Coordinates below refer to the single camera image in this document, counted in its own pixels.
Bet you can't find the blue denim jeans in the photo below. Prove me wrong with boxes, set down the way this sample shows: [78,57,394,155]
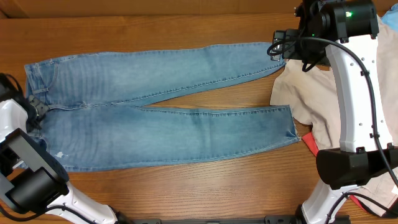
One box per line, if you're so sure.
[25,42,299,172]

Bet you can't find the beige shirt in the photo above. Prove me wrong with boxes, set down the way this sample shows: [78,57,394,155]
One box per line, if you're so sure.
[269,15,398,217]

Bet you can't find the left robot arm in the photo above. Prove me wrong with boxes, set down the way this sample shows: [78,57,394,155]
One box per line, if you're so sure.
[1,73,132,224]

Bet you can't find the red cloth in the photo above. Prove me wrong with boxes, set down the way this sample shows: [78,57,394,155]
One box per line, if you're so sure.
[302,133,369,213]

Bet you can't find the light blue cloth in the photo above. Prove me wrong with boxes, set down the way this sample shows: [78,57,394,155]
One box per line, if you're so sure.
[381,11,398,32]

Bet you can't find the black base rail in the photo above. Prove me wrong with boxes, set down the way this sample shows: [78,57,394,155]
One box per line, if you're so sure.
[124,214,351,224]

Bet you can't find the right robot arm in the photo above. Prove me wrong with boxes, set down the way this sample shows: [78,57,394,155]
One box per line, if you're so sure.
[264,0,397,223]

